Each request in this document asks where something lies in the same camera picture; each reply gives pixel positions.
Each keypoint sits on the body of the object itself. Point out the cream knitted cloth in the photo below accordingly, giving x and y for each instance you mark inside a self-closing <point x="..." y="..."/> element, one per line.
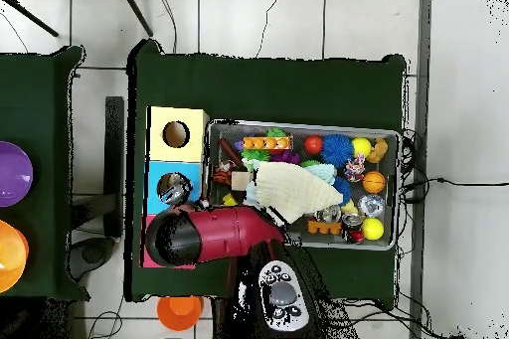
<point x="294" y="192"/>

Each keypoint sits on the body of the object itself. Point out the orange toy building block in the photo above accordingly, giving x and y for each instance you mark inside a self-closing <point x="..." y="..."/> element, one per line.
<point x="267" y="143"/>

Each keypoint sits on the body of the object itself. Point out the black metal frame legs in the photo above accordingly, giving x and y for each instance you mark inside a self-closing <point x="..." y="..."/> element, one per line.
<point x="137" y="13"/>

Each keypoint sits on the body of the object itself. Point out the crushed red drink can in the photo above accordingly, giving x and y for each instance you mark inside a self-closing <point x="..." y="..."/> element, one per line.
<point x="352" y="221"/>

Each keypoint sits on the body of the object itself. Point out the orange toy basketball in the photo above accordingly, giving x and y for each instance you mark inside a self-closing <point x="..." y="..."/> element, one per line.
<point x="373" y="182"/>

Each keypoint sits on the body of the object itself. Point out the orange plastic cup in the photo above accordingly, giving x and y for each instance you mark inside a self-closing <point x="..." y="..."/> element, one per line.
<point x="179" y="313"/>

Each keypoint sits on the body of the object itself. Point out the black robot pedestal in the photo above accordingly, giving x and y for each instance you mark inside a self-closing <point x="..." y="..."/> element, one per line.
<point x="222" y="323"/>

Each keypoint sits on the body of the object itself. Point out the blue spiky rubber ball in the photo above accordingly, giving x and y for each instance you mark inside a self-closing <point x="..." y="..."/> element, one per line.
<point x="336" y="150"/>

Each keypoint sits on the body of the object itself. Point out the plain wooden cube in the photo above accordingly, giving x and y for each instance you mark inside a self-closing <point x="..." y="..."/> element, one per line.
<point x="240" y="180"/>

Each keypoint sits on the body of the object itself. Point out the tiger striped plush toy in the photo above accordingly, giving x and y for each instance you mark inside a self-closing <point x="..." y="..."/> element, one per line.
<point x="222" y="174"/>

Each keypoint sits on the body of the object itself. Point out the dark green table cloth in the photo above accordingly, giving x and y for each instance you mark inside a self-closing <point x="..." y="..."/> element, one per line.
<point x="39" y="116"/>
<point x="258" y="88"/>

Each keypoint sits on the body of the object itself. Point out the orange plastic bowl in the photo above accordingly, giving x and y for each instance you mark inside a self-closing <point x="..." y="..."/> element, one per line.
<point x="10" y="255"/>

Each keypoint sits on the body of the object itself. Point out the purple plastic plate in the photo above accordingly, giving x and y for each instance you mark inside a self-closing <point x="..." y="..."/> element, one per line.
<point x="14" y="174"/>

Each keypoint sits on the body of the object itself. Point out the yellow smooth ball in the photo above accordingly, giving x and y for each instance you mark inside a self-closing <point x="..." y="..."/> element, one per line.
<point x="361" y="147"/>

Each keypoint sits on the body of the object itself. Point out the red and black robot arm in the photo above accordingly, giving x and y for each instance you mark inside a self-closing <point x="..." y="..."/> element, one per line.
<point x="238" y="231"/>

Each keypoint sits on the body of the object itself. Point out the wooden box with three holes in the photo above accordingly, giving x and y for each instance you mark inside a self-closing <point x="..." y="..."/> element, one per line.
<point x="195" y="148"/>

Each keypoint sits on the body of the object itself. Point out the mint knitted cloth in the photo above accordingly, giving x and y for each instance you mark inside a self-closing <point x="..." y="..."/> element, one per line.
<point x="324" y="174"/>

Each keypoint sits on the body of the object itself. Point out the silver mesh bin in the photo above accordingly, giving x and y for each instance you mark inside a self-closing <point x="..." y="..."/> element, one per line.
<point x="302" y="129"/>

